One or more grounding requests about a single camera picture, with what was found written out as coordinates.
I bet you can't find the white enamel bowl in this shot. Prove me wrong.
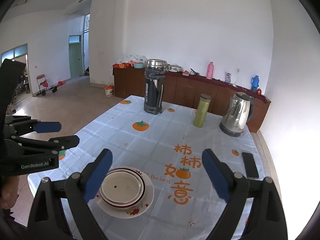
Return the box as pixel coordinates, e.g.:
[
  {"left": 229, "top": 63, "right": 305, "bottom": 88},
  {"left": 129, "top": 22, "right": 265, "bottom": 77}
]
[{"left": 99, "top": 167, "right": 146, "bottom": 209}]

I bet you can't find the red flower white plate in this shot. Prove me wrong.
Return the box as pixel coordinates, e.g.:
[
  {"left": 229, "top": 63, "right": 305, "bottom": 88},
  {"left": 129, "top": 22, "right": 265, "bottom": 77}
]
[{"left": 95, "top": 166, "right": 155, "bottom": 219}]

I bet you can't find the red folding chair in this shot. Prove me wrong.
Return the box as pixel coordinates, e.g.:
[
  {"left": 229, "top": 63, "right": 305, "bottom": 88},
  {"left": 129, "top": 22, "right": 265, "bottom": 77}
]
[{"left": 36, "top": 74, "right": 50, "bottom": 96}]

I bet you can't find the black smartphone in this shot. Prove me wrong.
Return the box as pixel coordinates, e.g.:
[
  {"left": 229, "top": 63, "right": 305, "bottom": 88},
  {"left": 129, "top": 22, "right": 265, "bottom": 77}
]
[{"left": 241, "top": 152, "right": 259, "bottom": 179}]

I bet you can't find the persimmon print tablecloth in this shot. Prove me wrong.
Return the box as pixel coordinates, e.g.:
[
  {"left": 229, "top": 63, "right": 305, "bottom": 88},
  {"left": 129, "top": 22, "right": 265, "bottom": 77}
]
[{"left": 28, "top": 96, "right": 265, "bottom": 239}]

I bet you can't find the white orange bucket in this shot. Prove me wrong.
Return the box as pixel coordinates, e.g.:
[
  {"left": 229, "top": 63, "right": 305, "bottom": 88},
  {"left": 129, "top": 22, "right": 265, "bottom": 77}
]
[{"left": 104, "top": 85, "right": 114, "bottom": 97}]

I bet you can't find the green door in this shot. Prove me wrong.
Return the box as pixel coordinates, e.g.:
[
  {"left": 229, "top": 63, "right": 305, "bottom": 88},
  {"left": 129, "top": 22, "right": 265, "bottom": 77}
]
[{"left": 69, "top": 35, "right": 84, "bottom": 79}]

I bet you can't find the stainless electric kettle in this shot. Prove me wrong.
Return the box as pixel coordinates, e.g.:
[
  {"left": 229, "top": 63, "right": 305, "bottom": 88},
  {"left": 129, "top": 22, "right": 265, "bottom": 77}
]
[{"left": 219, "top": 92, "right": 254, "bottom": 137}]

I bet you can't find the green gold tumbler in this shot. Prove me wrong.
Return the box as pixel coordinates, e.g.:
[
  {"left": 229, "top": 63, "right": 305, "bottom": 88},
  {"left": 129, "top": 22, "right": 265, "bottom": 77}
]
[{"left": 193, "top": 94, "right": 212, "bottom": 127}]

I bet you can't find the blue thermos bottle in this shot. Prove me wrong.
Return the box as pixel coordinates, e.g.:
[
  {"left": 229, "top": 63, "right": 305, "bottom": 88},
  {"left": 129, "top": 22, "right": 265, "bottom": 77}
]
[{"left": 251, "top": 75, "right": 259, "bottom": 93}]

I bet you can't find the large dark thermos jug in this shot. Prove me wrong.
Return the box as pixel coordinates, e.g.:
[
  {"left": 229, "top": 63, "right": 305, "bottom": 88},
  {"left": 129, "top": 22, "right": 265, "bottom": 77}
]
[{"left": 144, "top": 59, "right": 167, "bottom": 115}]

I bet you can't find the brown wooden sideboard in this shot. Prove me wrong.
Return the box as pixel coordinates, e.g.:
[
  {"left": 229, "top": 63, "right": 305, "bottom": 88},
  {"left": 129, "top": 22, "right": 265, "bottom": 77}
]
[{"left": 113, "top": 67, "right": 271, "bottom": 133}]

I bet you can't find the pink thermos bottle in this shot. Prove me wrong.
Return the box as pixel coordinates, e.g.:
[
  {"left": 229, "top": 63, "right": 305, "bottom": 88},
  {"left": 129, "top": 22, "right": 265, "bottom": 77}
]
[{"left": 206, "top": 62, "right": 214, "bottom": 80}]

